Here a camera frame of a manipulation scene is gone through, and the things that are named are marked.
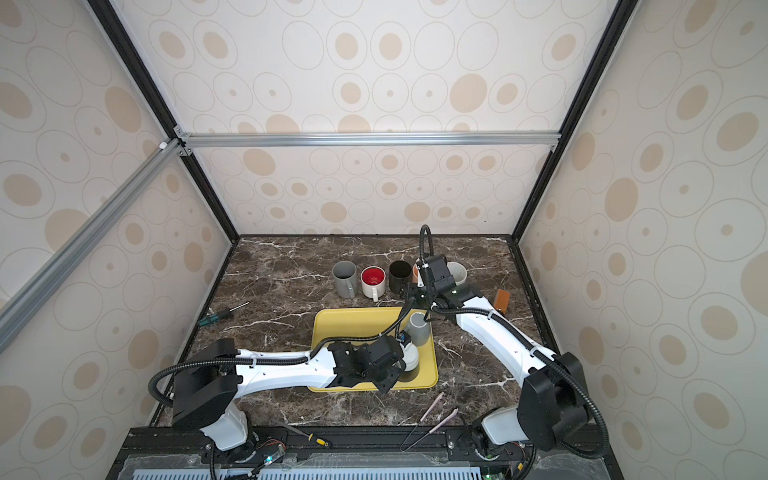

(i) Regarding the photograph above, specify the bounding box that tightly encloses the left aluminium frame bar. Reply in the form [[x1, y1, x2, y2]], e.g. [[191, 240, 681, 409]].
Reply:
[[1, 138, 181, 350]]

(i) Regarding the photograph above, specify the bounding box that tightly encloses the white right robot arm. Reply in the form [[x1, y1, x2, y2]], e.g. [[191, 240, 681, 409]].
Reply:
[[411, 255, 610, 459]]

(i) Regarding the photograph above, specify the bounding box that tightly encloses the grey mug lying back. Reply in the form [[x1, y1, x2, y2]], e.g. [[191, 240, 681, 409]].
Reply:
[[405, 311, 431, 347]]

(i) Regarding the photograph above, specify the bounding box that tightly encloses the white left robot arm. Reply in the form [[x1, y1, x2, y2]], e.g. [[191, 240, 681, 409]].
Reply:
[[148, 332, 420, 452]]

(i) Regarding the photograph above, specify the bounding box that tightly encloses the yellow black screwdriver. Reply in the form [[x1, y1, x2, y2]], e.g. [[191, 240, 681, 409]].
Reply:
[[280, 422, 331, 448]]

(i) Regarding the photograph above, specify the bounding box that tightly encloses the white mug front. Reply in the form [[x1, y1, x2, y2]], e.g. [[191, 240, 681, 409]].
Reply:
[[360, 266, 387, 302]]

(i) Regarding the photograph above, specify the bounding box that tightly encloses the white speckled mug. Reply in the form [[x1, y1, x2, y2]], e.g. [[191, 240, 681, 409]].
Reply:
[[447, 261, 468, 285]]

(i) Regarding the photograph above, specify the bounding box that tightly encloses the tall grey mug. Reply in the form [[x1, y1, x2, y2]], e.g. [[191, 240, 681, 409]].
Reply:
[[332, 260, 358, 299]]

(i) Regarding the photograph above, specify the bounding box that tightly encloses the yellow plastic tray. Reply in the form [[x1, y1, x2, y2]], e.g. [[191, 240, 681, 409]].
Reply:
[[311, 307, 438, 391]]

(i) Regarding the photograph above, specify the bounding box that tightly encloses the black mug white bottom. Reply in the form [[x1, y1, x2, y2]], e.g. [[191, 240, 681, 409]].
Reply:
[[398, 341, 420, 383]]

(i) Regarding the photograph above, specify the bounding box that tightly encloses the horizontal aluminium frame bar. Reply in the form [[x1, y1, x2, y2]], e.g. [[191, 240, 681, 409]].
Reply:
[[180, 130, 561, 148]]

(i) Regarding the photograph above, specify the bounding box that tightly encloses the pink tweezers left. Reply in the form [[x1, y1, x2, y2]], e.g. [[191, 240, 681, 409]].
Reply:
[[400, 392, 445, 451]]

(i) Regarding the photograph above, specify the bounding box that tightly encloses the green handled screwdriver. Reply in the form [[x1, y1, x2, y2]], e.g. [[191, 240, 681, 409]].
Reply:
[[197, 301, 250, 327]]

